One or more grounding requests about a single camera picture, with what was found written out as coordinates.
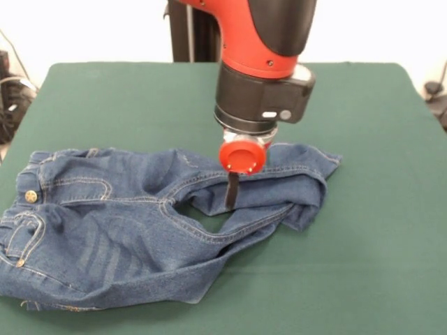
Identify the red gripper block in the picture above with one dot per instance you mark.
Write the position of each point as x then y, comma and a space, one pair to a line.
242, 157

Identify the blue denim jeans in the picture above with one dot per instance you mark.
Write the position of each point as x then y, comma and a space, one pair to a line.
122, 227

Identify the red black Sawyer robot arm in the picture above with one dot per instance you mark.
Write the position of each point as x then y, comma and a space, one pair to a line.
244, 94

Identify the dark green table cloth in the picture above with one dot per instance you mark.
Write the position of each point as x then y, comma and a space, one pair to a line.
349, 261

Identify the black wheeled chair base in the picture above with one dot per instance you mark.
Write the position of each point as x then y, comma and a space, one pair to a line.
433, 88
10, 101

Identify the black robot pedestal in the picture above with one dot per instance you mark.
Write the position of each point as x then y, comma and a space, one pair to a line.
199, 35

